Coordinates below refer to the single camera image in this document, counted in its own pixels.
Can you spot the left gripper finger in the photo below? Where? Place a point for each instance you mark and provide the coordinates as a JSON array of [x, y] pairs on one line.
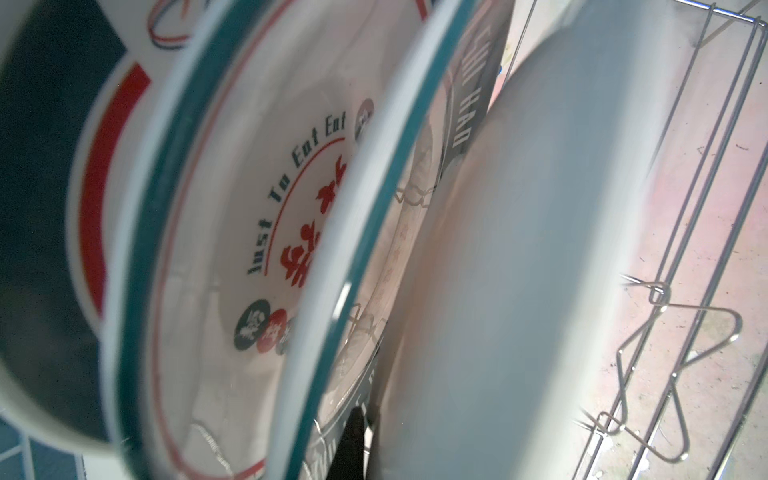
[[348, 462]]

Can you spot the red ring green plate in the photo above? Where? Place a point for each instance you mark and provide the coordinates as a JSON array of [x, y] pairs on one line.
[[498, 328]]

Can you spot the metal wire dish rack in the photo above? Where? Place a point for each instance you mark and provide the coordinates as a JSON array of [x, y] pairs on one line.
[[680, 391]]

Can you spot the grey rim hao plate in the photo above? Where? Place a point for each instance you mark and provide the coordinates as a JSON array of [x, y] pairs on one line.
[[439, 95]]

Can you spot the just eat text plate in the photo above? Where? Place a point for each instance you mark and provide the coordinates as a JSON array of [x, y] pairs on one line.
[[261, 122]]

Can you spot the rear red ring plate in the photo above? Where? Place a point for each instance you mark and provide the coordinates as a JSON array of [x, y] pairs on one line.
[[79, 83]]

